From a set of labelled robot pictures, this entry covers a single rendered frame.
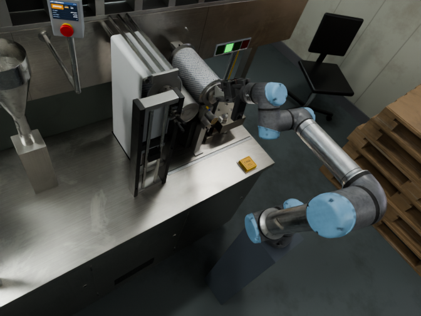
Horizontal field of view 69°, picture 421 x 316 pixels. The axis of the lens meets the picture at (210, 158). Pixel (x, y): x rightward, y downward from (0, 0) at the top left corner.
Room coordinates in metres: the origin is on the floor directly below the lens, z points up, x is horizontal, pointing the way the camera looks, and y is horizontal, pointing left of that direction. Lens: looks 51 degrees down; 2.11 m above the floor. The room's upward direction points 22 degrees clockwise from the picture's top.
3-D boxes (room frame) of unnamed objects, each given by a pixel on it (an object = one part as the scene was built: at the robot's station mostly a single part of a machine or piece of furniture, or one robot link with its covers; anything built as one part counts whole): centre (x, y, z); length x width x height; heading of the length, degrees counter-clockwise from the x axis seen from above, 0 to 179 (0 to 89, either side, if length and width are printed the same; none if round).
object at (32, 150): (0.52, 0.61, 1.19); 0.14 x 0.14 x 0.57
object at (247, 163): (1.02, -0.19, 0.91); 0.07 x 0.07 x 0.02; 53
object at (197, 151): (0.98, 0.08, 1.05); 0.06 x 0.05 x 0.31; 53
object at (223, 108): (1.27, 0.11, 1.00); 0.40 x 0.16 x 0.06; 53
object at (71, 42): (0.62, 0.45, 1.51); 0.02 x 0.02 x 0.20
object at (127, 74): (0.86, 0.42, 1.17); 0.34 x 0.05 x 0.54; 53
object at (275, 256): (0.71, -0.40, 0.45); 0.20 x 0.20 x 0.90; 54
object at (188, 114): (1.01, 0.26, 1.18); 0.26 x 0.12 x 0.12; 53
